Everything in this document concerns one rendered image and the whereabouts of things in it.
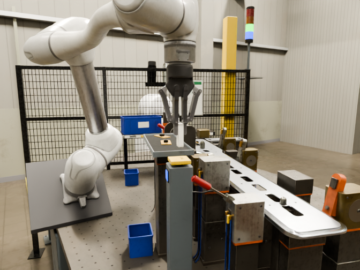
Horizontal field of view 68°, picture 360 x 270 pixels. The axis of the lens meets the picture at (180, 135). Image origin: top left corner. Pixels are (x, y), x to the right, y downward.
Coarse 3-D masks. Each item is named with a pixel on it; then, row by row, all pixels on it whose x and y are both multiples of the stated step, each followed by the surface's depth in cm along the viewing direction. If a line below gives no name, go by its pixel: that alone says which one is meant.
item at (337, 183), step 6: (336, 174) 82; (336, 180) 81; (342, 180) 80; (330, 186) 82; (336, 186) 81; (342, 186) 80; (330, 192) 83; (336, 192) 81; (330, 198) 83; (336, 198) 81; (324, 204) 84; (330, 204) 82; (336, 204) 81; (324, 210) 84; (330, 210) 82
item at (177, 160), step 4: (172, 156) 82; (176, 156) 82; (180, 156) 82; (184, 156) 82; (168, 160) 81; (172, 160) 78; (176, 160) 78; (180, 160) 78; (184, 160) 78; (188, 160) 78; (172, 164) 77; (176, 164) 77; (180, 164) 78
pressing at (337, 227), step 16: (208, 144) 182; (240, 176) 114; (256, 176) 114; (240, 192) 96; (256, 192) 96; (272, 192) 96; (288, 192) 96; (272, 208) 83; (304, 208) 83; (288, 224) 73; (304, 224) 73; (320, 224) 73; (336, 224) 73
